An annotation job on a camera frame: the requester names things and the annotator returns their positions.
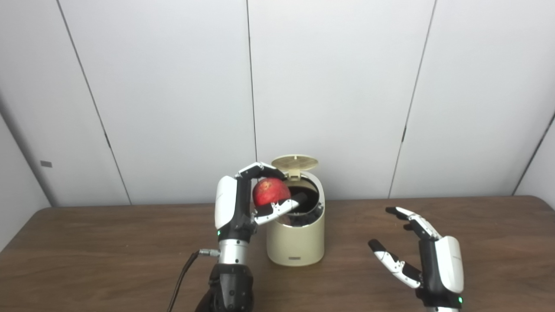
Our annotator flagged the cream round bin lid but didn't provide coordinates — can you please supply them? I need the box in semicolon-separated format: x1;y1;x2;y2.
271;155;319;180

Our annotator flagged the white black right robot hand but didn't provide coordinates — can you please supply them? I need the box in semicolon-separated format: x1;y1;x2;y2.
368;207;464;308

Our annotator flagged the red apple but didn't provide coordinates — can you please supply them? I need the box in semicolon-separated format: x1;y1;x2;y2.
252;177;292;208

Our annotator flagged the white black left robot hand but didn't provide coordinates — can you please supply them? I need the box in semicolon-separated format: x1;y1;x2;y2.
215;162;309;243

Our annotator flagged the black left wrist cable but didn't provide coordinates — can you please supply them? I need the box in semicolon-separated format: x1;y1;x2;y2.
167;249;221;312

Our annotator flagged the cream-colored bin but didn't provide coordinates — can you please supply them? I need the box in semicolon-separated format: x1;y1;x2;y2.
266;170;326;267

